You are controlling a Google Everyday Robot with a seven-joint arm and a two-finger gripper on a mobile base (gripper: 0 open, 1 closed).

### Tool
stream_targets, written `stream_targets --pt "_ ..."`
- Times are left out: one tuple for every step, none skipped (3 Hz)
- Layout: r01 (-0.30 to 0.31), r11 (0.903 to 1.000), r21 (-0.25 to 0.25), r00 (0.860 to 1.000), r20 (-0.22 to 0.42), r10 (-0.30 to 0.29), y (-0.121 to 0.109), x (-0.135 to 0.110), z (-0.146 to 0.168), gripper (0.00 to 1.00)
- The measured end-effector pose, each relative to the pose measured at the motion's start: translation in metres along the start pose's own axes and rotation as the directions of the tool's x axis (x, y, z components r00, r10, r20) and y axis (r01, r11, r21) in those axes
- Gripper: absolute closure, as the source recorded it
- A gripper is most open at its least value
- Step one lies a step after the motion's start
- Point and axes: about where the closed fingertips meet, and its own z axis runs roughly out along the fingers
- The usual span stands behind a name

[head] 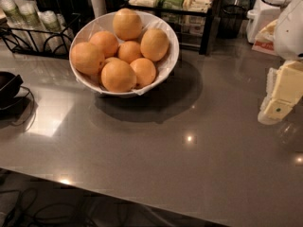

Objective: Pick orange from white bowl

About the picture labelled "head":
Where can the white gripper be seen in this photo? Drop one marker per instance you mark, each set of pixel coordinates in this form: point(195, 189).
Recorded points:
point(290, 32)

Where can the small hidden orange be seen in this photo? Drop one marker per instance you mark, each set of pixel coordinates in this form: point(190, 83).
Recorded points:
point(110, 59)

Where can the white bowl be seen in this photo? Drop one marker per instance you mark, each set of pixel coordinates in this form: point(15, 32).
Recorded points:
point(105, 22)

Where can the red white paper packet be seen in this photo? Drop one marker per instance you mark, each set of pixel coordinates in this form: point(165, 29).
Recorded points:
point(264, 40)

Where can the black condiment shelf rack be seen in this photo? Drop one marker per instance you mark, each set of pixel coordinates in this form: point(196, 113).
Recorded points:
point(192, 22)

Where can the green tea packets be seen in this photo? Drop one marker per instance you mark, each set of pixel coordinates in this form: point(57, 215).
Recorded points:
point(170, 4)

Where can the white cylinder cup holder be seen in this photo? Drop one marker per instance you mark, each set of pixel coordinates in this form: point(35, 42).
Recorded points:
point(99, 7)

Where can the right paper cup stack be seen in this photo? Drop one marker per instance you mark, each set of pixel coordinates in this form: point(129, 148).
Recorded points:
point(52, 24)

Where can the paper cup stack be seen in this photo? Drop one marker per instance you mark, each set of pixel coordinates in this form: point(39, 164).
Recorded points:
point(15, 21)
point(52, 24)
point(33, 23)

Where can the black device at left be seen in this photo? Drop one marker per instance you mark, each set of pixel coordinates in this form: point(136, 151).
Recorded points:
point(16, 100)

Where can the middle paper cup stack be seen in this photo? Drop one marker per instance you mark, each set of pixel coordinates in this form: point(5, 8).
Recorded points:
point(33, 23)

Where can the left paper cup stack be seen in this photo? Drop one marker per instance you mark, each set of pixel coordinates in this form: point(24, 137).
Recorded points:
point(15, 21)

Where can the black wire cup rack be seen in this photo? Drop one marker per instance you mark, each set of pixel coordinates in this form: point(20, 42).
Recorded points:
point(70, 29)

